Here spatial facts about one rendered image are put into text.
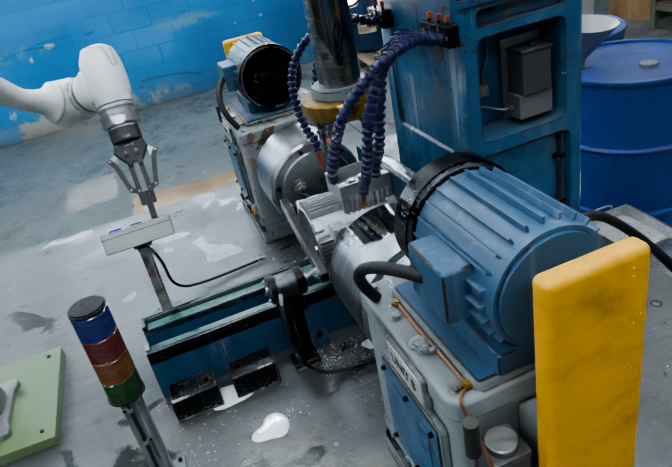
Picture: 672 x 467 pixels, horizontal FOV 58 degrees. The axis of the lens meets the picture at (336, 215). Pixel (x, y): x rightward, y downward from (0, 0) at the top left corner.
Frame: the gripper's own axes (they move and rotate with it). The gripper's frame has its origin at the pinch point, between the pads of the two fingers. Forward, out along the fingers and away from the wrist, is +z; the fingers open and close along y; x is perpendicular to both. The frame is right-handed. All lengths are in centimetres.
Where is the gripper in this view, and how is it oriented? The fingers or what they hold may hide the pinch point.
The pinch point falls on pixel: (150, 204)
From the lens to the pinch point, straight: 161.2
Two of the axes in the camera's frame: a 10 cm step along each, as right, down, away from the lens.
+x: -2.4, 0.3, 9.7
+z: 3.2, 9.5, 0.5
